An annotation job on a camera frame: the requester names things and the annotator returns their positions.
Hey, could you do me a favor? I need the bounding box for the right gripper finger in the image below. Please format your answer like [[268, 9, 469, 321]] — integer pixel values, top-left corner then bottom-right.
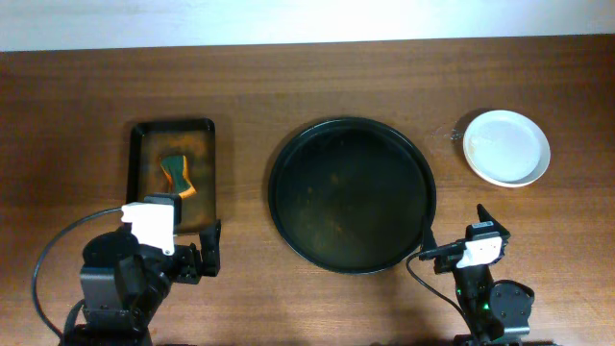
[[477, 204, 499, 225], [421, 216, 437, 251]]

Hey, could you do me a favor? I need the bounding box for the grey-white plate with sauce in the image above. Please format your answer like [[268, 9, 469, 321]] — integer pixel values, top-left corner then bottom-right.
[[462, 110, 552, 188]]

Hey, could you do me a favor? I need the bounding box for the green and orange sponge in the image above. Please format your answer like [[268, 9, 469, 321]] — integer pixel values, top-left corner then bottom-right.
[[160, 155, 197, 199]]

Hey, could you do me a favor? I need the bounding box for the white plate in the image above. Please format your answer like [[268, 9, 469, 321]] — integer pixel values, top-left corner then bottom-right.
[[469, 161, 549, 188]]

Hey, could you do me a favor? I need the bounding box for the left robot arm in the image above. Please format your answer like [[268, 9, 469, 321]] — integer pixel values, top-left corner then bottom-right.
[[61, 221, 221, 345]]

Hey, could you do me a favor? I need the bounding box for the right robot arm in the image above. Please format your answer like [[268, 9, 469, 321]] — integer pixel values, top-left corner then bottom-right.
[[408, 204, 535, 345]]

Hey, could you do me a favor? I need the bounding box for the black round tray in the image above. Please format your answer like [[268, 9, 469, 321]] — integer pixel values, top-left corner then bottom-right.
[[267, 116, 437, 275]]

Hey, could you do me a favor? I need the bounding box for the black rectangular tray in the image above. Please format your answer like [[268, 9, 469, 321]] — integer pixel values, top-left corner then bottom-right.
[[126, 117, 217, 235]]

